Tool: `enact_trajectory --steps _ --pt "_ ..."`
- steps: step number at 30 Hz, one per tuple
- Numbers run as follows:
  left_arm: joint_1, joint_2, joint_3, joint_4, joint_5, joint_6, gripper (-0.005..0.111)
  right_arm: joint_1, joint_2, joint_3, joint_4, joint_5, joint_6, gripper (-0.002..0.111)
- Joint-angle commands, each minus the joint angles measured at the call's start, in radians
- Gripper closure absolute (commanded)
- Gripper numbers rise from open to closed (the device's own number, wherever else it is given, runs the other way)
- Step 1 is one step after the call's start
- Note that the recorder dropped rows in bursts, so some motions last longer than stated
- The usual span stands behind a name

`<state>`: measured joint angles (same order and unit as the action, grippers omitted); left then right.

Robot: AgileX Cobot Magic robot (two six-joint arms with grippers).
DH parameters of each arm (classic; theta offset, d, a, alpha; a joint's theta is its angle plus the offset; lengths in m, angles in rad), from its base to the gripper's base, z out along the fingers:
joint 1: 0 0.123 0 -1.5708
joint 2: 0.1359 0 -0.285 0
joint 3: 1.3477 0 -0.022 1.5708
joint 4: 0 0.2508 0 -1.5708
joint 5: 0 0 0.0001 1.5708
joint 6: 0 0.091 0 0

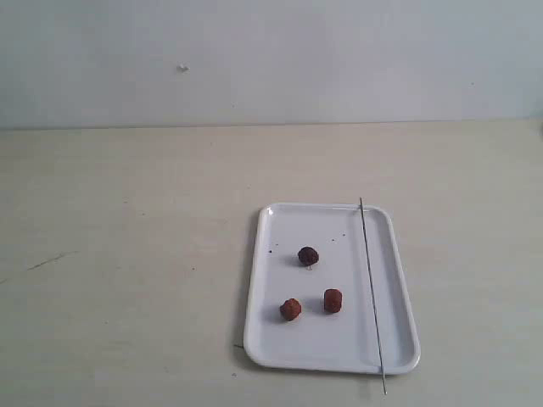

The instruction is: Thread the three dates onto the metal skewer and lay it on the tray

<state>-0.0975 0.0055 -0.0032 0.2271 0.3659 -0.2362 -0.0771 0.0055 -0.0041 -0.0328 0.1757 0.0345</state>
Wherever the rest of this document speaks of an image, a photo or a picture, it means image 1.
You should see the thin metal skewer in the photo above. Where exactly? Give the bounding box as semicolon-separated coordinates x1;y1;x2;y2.
359;197;388;396

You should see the white rectangular plastic tray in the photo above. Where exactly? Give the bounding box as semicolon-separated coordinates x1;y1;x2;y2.
244;203;421;375

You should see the dark red cherry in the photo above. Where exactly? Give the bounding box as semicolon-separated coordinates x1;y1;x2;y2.
298;247;320;267

